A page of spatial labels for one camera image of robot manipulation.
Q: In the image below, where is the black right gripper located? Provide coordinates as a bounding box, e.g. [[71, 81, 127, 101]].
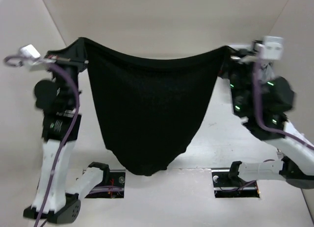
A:
[[218, 45, 263, 113]]

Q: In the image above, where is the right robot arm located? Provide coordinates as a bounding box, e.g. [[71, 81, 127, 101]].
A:
[[221, 46, 314, 189]]

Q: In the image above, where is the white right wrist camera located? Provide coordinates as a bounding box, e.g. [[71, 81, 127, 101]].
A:
[[254, 36, 284, 61]]

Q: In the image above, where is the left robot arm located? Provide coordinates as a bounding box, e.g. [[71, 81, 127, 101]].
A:
[[20, 45, 110, 227]]

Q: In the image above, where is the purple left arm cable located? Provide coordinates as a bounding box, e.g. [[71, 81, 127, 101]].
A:
[[3, 54, 81, 227]]

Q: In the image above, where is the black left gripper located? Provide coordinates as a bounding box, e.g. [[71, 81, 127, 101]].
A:
[[47, 37, 90, 106]]

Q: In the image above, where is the black tank top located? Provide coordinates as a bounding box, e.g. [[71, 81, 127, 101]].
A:
[[57, 37, 228, 176]]

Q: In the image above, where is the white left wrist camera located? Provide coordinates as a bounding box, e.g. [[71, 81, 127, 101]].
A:
[[18, 44, 42, 70]]

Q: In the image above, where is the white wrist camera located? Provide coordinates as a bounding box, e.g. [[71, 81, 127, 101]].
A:
[[254, 36, 284, 61], [18, 44, 42, 70]]

